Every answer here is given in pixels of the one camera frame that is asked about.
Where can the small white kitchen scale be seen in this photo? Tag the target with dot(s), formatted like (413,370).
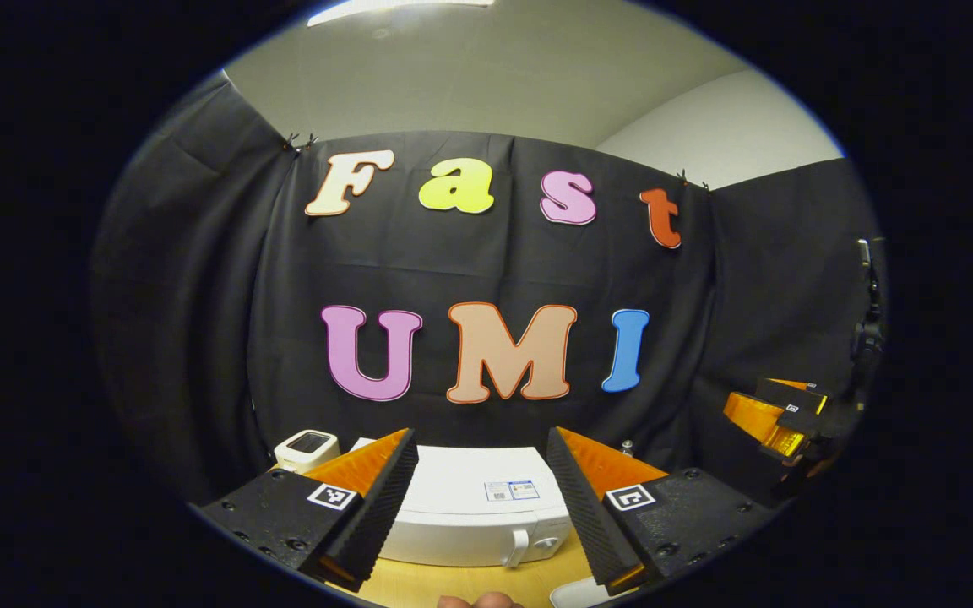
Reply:
(305,460)

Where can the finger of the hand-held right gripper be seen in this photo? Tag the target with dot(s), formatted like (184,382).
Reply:
(765,422)
(795,388)

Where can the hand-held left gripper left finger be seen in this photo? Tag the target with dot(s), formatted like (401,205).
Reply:
(381,515)

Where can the white rectangular plate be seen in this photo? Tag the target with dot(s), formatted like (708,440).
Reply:
(575,598)

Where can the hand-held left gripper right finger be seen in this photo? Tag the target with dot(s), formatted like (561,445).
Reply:
(588,515)

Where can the ceiling light panel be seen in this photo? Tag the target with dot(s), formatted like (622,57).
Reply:
(402,10)

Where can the white microwave oven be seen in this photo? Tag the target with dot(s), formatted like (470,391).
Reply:
(470,523)

